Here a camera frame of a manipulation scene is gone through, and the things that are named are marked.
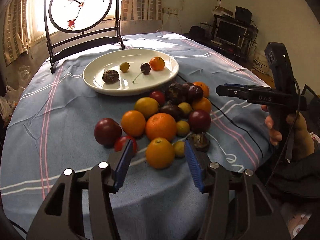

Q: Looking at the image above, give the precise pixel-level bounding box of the dark red plum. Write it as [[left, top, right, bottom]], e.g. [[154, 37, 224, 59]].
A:
[[188, 109, 212, 133]]

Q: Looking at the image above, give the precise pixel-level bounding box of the red cherry tomato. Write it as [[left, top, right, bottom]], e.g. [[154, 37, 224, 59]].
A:
[[114, 135, 138, 155]]

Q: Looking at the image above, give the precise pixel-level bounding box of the large mandarin orange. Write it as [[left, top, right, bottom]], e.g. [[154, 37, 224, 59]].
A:
[[145, 113, 177, 142]]

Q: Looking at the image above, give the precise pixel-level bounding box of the large dark plum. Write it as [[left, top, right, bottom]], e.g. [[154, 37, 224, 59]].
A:
[[94, 118, 122, 147]]

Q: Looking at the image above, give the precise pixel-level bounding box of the yellow-orange tomato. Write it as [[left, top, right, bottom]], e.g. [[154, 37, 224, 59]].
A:
[[134, 97, 159, 119]]

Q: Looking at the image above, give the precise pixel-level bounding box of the dark cherry with stem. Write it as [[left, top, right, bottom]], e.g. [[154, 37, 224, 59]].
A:
[[132, 62, 151, 83]]

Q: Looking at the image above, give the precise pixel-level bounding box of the small orange kumquat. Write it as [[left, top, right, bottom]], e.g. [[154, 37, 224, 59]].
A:
[[121, 110, 146, 137]]

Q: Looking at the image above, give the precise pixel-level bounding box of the small yellow fruit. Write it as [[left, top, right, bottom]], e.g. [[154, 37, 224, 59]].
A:
[[119, 62, 130, 73]]

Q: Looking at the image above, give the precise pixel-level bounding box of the dark wrinkled passion fruit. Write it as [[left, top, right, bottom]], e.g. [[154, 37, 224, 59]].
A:
[[103, 70, 119, 85]]

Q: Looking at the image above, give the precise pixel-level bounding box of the right hand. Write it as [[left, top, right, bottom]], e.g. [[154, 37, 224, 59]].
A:
[[260, 104, 316, 160]]

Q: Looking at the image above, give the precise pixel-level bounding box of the dark monitor on shelf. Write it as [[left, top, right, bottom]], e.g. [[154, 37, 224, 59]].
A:
[[213, 18, 248, 48]]

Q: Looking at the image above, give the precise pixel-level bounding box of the white oval plate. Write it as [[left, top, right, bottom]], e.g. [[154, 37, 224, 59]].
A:
[[82, 49, 179, 96]]

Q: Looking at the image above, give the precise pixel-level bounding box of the white plastic bag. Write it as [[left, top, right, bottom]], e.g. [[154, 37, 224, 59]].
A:
[[0, 86, 25, 122]]

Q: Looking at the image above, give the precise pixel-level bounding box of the right checked curtain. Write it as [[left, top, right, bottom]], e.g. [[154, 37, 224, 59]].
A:
[[120, 0, 162, 21]]

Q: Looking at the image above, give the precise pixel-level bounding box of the checked curtain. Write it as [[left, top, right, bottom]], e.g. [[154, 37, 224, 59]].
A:
[[2, 0, 28, 66], [120, 0, 162, 21]]

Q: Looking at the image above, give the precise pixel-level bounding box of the bird painting screen stand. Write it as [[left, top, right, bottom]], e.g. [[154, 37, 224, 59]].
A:
[[43, 0, 125, 73]]

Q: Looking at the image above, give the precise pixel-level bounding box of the left checked curtain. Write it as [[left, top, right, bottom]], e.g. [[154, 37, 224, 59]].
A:
[[2, 0, 28, 66]]

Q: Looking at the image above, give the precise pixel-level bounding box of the black cable on table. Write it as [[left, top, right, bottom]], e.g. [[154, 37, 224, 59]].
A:
[[177, 74, 264, 165]]

